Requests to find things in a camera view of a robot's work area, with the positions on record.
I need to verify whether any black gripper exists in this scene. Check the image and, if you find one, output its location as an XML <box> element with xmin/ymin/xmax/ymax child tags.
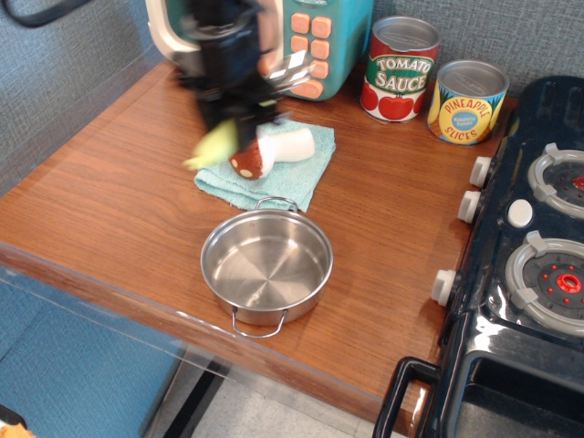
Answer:
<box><xmin>178</xmin><ymin>41</ymin><xmax>311</xmax><ymax>153</ymax></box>

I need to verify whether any yellow handled metal spoon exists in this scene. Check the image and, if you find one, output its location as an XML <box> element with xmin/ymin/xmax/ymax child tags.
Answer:
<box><xmin>182</xmin><ymin>119</ymin><xmax>238</xmax><ymax>171</ymax></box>

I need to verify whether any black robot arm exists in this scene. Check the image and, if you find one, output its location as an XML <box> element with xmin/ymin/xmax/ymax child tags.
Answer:
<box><xmin>181</xmin><ymin>1</ymin><xmax>311</xmax><ymax>157</ymax></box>

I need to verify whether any light blue rag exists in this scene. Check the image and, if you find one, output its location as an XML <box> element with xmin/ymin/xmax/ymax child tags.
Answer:
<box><xmin>194</xmin><ymin>120</ymin><xmax>336</xmax><ymax>213</ymax></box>

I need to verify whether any plush brown mushroom toy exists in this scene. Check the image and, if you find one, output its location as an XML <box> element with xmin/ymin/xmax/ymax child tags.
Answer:
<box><xmin>229</xmin><ymin>128</ymin><xmax>316</xmax><ymax>180</ymax></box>

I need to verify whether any teal toy microwave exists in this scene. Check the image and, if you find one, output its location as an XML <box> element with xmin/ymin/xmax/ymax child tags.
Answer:
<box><xmin>146</xmin><ymin>0</ymin><xmax>373</xmax><ymax>101</ymax></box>

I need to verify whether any small steel pan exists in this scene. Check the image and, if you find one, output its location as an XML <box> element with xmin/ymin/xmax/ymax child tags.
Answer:
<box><xmin>200</xmin><ymin>197</ymin><xmax>334</xmax><ymax>339</ymax></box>

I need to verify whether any tomato sauce can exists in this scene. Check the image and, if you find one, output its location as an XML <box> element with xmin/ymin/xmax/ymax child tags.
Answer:
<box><xmin>360</xmin><ymin>16</ymin><xmax>441</xmax><ymax>122</ymax></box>

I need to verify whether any pineapple slices can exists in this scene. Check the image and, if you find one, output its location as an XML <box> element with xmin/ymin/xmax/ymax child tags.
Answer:
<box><xmin>427</xmin><ymin>59</ymin><xmax>509</xmax><ymax>145</ymax></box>

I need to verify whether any white stove knob middle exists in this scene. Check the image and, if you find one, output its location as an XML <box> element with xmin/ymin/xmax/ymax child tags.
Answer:
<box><xmin>457</xmin><ymin>191</ymin><xmax>481</xmax><ymax>224</ymax></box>

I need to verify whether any white stove knob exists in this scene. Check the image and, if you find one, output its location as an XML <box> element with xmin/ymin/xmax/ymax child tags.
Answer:
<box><xmin>457</xmin><ymin>191</ymin><xmax>481</xmax><ymax>224</ymax></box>
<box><xmin>431</xmin><ymin>269</ymin><xmax>457</xmax><ymax>307</ymax></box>
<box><xmin>469</xmin><ymin>156</ymin><xmax>492</xmax><ymax>188</ymax></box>

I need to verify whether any white stove knob upper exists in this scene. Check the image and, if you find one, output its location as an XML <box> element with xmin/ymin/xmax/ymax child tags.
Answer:
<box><xmin>469</xmin><ymin>156</ymin><xmax>492</xmax><ymax>188</ymax></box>

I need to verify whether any white stove knob lower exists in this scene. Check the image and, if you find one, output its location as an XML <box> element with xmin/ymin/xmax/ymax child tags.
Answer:
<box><xmin>431</xmin><ymin>269</ymin><xmax>457</xmax><ymax>307</ymax></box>

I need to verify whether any black toy stove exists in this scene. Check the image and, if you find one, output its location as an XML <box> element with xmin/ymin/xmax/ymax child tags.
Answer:
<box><xmin>374</xmin><ymin>76</ymin><xmax>583</xmax><ymax>437</ymax></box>

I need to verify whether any black braided cable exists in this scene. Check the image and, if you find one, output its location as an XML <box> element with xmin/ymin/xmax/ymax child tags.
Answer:
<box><xmin>2</xmin><ymin>0</ymin><xmax>92</xmax><ymax>28</ymax></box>

